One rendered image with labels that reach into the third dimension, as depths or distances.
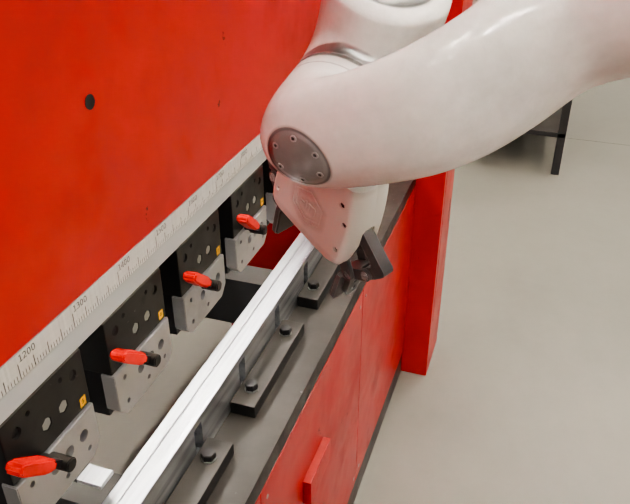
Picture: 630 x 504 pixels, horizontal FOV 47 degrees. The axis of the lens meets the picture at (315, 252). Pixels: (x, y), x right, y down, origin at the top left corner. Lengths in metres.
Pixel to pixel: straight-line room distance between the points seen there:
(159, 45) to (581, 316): 2.76
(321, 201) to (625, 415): 2.48
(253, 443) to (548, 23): 1.13
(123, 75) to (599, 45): 0.64
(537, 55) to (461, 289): 3.12
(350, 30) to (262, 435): 1.07
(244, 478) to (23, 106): 0.82
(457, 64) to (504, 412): 2.51
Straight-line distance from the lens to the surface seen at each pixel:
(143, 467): 1.29
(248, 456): 1.41
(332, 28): 0.49
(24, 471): 0.84
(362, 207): 0.59
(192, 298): 1.18
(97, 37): 0.89
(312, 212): 0.63
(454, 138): 0.42
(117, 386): 1.03
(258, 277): 1.89
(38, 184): 0.82
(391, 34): 0.47
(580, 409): 2.97
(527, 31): 0.42
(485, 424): 2.80
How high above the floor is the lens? 1.89
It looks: 30 degrees down
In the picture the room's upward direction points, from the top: straight up
